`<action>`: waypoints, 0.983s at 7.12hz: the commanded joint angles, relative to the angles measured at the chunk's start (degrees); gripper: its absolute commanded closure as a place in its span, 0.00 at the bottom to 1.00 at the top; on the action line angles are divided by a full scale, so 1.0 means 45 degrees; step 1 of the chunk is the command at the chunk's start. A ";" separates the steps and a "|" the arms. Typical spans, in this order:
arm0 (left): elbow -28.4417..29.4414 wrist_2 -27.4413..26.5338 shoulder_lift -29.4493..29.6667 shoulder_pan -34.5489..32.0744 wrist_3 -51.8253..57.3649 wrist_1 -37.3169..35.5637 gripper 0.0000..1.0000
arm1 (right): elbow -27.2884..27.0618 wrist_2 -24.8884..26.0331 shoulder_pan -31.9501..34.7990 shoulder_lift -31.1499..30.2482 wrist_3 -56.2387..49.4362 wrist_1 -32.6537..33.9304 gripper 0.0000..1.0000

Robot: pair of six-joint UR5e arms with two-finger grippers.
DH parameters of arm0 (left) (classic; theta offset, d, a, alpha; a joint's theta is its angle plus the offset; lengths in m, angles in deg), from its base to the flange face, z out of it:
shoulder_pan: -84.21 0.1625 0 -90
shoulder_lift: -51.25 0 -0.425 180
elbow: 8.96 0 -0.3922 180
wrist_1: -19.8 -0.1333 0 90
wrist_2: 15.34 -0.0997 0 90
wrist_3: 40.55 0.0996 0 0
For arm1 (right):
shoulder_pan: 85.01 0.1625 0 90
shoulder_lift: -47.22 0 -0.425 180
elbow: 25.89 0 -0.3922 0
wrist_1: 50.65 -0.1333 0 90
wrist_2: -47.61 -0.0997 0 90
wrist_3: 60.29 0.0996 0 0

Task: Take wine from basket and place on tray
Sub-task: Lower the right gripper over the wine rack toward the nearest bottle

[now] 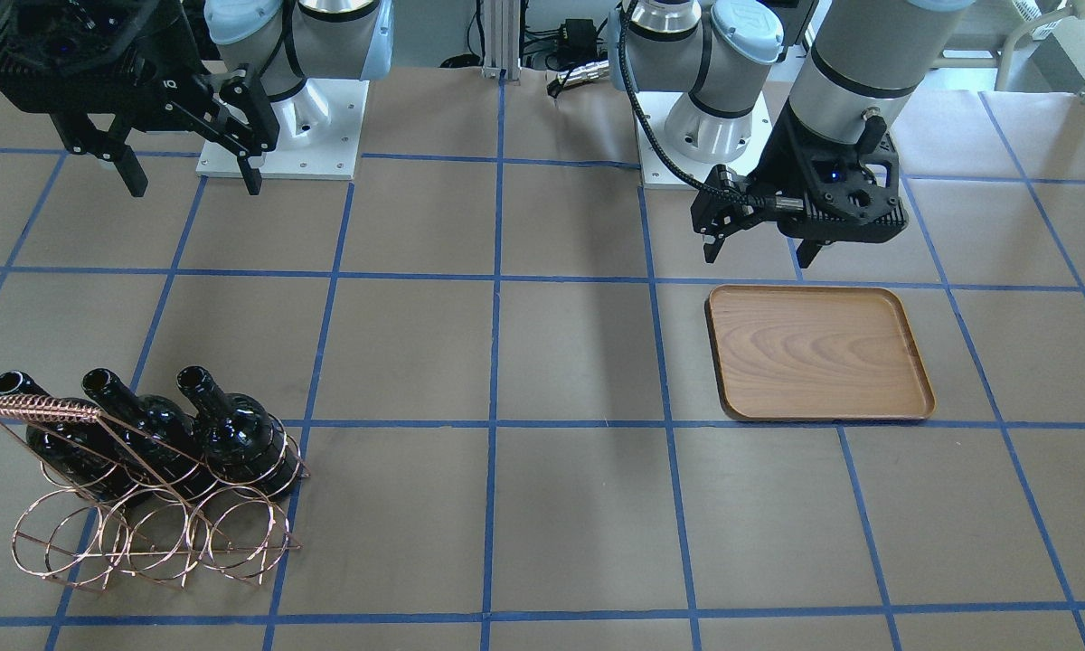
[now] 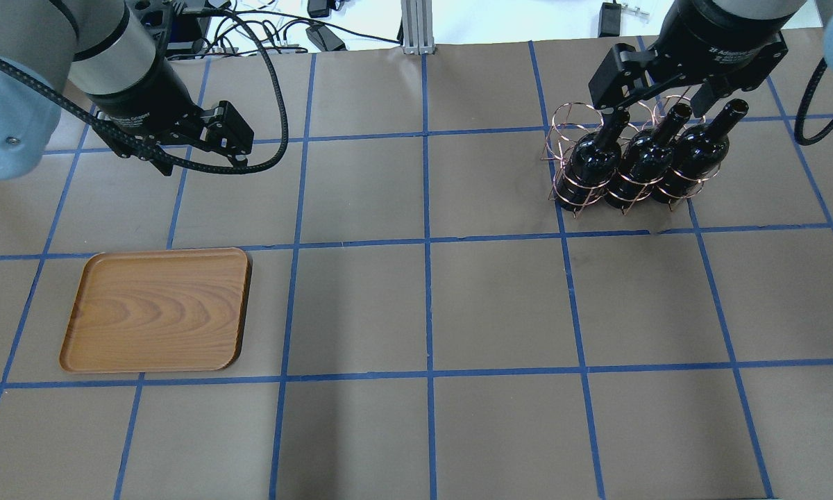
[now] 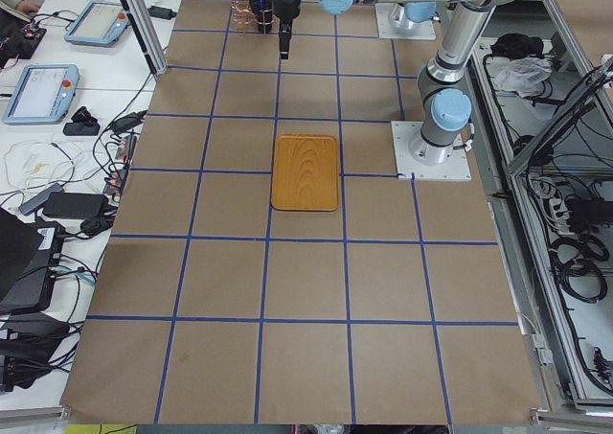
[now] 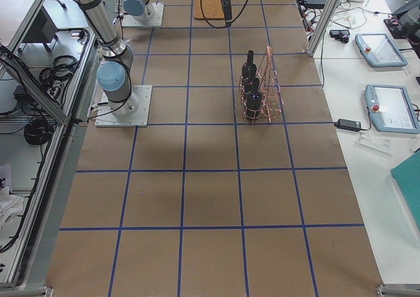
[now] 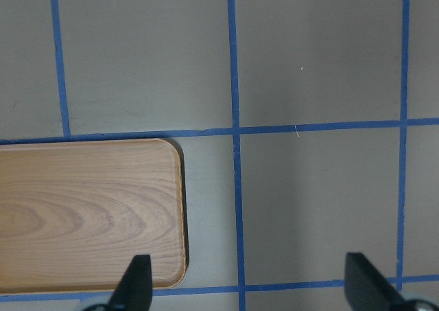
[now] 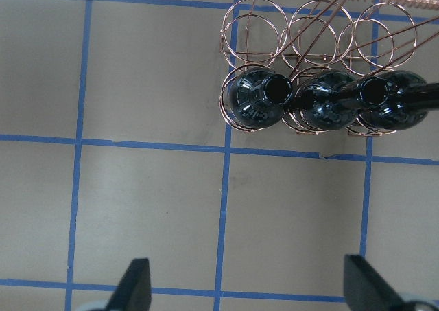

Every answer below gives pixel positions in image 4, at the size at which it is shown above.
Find dark wine bottle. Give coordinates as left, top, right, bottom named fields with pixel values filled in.
left=243, top=77, right=260, bottom=95
left=241, top=50, right=257, bottom=81

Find wooden tray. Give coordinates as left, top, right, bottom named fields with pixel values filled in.
left=193, top=0, right=224, bottom=21

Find dark wine bottle far end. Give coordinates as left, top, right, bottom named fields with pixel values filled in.
left=245, top=88, right=262, bottom=120

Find black small device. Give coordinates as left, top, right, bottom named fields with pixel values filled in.
left=329, top=30, right=350, bottom=44

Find teach pendant far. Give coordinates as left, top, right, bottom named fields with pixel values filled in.
left=354, top=33, right=408, bottom=68

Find teach pendant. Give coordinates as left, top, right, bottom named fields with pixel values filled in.
left=364, top=85, right=419, bottom=134
left=354, top=33, right=408, bottom=68

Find black power adapter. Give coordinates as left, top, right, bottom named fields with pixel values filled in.
left=334, top=119, right=362, bottom=132

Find teach pendant near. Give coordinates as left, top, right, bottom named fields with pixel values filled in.
left=364, top=85, right=419, bottom=134

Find teal board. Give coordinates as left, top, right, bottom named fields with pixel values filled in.
left=390, top=152, right=419, bottom=228

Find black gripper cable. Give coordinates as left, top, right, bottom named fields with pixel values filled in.
left=199, top=0, right=251, bottom=30

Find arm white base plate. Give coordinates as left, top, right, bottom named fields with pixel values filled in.
left=94, top=85, right=152, bottom=127
left=122, top=0, right=165, bottom=28

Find copper wire bottle basket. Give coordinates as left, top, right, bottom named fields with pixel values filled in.
left=239, top=45, right=284, bottom=123

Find aluminium frame post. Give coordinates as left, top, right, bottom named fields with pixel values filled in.
left=306, top=0, right=340, bottom=57

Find coiled black cables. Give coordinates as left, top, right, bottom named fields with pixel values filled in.
left=23, top=118, right=53, bottom=146

